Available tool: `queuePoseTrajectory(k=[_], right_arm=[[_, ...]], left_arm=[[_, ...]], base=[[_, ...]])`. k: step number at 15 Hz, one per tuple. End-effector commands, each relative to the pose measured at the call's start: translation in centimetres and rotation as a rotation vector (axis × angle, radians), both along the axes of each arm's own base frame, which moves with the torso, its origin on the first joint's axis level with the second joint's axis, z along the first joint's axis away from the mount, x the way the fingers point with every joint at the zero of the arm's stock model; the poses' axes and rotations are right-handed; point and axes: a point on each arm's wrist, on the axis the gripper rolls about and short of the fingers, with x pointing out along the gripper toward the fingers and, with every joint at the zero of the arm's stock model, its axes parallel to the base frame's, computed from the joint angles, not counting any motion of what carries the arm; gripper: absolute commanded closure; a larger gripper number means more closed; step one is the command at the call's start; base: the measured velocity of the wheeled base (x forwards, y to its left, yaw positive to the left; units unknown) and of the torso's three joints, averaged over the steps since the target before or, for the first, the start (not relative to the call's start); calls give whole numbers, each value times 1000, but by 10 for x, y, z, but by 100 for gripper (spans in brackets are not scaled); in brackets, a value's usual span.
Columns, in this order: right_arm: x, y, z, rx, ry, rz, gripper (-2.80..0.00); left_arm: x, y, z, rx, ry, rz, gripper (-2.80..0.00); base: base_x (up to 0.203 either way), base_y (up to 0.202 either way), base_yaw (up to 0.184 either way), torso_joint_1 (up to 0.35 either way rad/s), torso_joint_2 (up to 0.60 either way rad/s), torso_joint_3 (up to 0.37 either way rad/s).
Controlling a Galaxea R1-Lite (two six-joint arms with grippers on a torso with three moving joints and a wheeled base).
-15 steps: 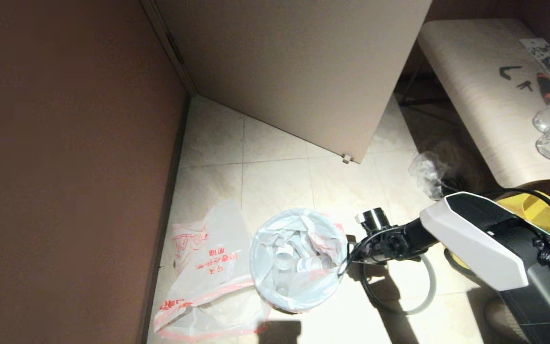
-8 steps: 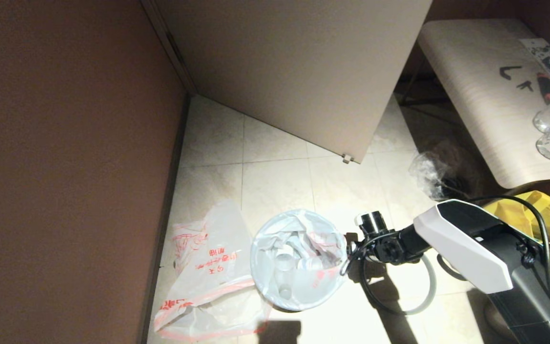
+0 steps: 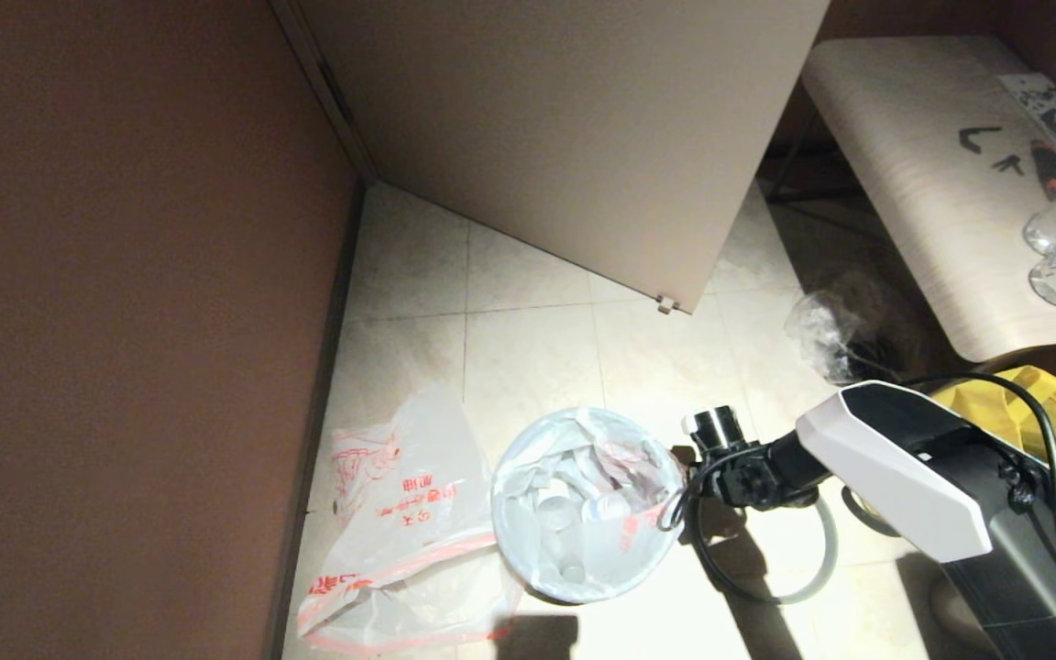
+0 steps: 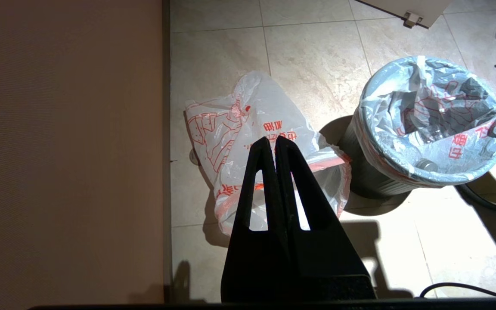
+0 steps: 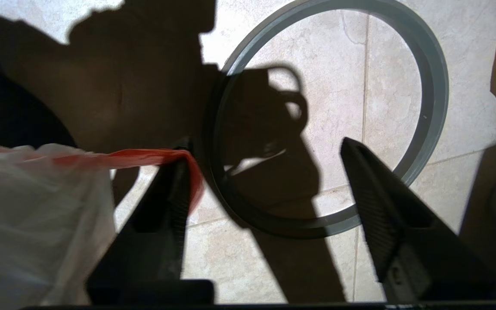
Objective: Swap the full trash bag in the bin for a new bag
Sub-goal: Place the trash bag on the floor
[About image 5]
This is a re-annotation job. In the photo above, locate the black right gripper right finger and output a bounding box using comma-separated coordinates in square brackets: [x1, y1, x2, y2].
[341, 138, 496, 302]

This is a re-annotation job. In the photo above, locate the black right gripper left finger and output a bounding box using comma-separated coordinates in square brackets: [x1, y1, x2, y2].
[87, 146, 214, 305]

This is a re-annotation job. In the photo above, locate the white red plastic bag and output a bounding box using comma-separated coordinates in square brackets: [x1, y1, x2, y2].
[0, 139, 205, 310]

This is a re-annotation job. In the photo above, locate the grey plastic bin ring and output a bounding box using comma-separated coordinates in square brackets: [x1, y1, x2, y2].
[205, 0, 450, 239]

